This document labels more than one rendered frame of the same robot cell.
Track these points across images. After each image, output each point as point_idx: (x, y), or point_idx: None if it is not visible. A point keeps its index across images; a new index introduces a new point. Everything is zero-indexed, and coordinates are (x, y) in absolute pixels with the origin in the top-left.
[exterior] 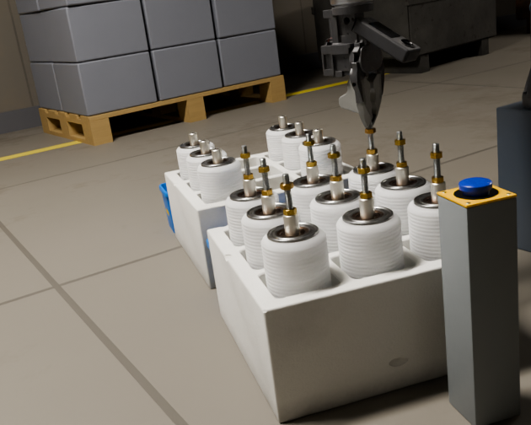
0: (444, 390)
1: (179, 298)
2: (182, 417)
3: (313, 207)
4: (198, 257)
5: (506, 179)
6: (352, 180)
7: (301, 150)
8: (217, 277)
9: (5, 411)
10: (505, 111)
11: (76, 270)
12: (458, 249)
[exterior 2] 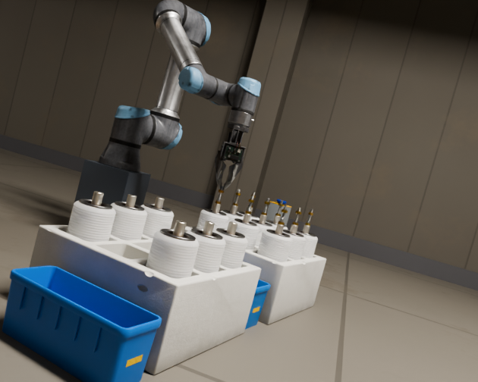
0: None
1: (267, 343)
2: (340, 324)
3: (273, 228)
4: (234, 322)
5: None
6: (227, 219)
7: (171, 216)
8: (281, 293)
9: (415, 371)
10: (131, 174)
11: None
12: (285, 221)
